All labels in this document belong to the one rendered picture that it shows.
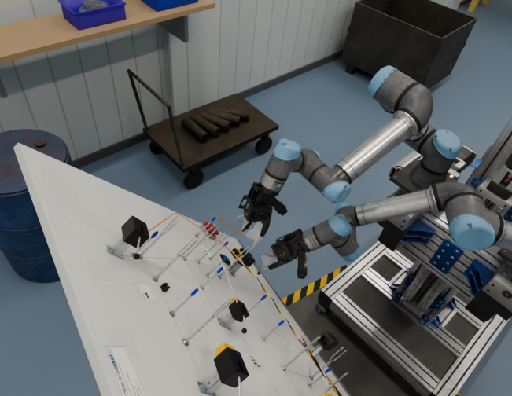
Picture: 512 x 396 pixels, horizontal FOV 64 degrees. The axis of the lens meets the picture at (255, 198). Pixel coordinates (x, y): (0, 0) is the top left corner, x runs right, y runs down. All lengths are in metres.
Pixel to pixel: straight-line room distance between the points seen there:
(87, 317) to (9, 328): 2.03
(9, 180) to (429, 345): 2.37
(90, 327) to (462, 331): 2.27
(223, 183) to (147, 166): 0.64
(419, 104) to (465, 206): 0.34
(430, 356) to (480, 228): 1.32
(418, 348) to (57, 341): 2.01
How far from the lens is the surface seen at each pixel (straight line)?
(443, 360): 2.59
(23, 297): 2.89
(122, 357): 0.78
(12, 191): 2.30
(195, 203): 3.13
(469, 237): 1.38
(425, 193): 1.49
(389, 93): 1.41
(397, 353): 2.47
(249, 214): 1.26
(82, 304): 0.80
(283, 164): 1.20
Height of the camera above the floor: 2.32
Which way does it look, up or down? 47 degrees down
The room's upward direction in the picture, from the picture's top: 8 degrees clockwise
